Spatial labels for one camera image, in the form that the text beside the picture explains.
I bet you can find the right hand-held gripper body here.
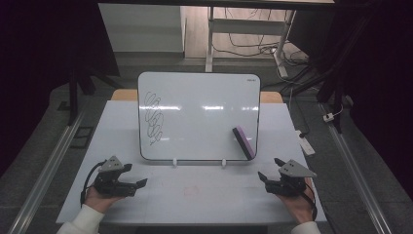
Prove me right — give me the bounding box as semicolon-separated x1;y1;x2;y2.
265;159;318;198

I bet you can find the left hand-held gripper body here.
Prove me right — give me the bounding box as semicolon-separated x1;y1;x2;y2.
94;155;137;198

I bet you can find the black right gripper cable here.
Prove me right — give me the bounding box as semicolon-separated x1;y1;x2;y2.
300;182;319;222

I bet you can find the white whiteboard with scribble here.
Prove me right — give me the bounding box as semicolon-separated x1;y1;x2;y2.
137;71;262;162

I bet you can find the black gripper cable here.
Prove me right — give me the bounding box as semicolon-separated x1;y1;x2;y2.
300;182;319;222
80;159;108;208

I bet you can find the black curtain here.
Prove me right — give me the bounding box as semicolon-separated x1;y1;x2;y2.
0;0;121;178
288;0;413;199

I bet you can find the white table mat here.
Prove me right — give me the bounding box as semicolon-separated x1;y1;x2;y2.
56;99;327;226

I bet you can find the person's right hand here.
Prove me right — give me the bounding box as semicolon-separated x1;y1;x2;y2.
278;177;318;225

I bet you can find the aluminium rail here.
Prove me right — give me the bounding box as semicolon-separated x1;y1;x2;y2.
7;105;88;234
319;102;394;234

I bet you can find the bundle of floor cables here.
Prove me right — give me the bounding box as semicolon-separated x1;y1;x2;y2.
212;7;320;98

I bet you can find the purple and black eraser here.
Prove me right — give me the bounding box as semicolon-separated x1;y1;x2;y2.
232;125;257;162

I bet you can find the white cabinet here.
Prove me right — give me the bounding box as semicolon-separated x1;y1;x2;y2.
97;3;187;54

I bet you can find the white power strip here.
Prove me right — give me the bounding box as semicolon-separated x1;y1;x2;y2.
294;129;317;157

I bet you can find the black metal stand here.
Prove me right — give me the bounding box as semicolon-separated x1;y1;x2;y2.
57;55;126;127
281;13;374;135

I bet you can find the white desk frame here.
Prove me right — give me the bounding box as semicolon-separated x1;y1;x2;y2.
205;6;297;79

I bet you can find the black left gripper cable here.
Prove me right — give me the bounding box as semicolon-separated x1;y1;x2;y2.
80;159;108;208

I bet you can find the person's left hand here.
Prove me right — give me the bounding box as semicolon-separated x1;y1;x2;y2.
83;186;124;215

